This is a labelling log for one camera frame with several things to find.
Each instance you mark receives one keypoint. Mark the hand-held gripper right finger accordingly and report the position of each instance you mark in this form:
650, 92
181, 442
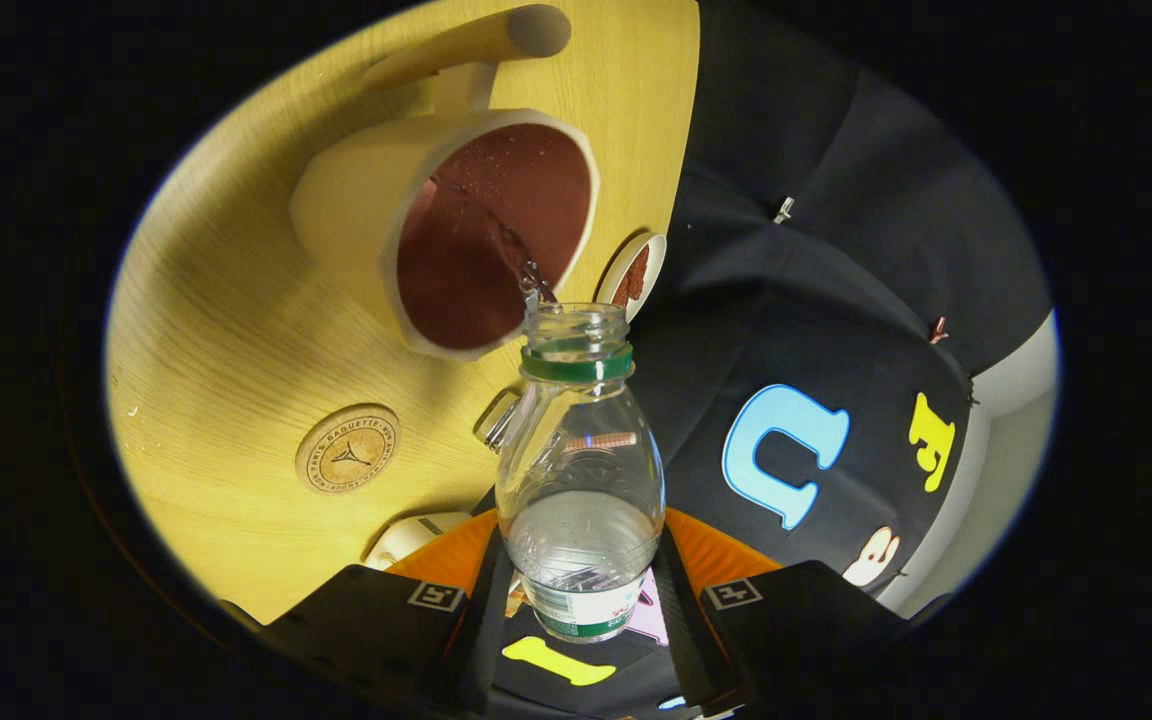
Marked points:
681, 640

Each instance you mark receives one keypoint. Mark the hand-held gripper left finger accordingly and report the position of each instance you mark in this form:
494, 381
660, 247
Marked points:
481, 640

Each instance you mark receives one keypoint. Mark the clear plastic juice bottle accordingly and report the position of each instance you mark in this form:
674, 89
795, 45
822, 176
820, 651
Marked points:
581, 470

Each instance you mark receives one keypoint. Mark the round cork coaster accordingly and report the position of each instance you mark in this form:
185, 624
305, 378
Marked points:
348, 450

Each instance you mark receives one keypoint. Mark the white toaster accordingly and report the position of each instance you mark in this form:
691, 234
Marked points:
406, 535

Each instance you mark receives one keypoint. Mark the red striped straw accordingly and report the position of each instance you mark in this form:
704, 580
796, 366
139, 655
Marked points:
601, 441

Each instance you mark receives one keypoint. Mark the black backdrop cloth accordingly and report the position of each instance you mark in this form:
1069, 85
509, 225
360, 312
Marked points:
786, 300

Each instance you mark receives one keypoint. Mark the brown meat piece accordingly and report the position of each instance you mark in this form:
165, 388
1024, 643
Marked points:
636, 275

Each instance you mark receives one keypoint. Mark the white round plate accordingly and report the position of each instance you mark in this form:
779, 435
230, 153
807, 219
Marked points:
613, 275

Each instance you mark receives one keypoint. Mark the wooden table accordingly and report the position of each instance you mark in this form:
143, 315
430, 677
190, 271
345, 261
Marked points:
216, 340

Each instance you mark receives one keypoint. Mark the red cloth clip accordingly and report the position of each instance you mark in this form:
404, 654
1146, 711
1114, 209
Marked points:
938, 330

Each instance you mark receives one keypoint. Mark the silver cloth clip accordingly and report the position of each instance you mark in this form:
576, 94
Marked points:
784, 210

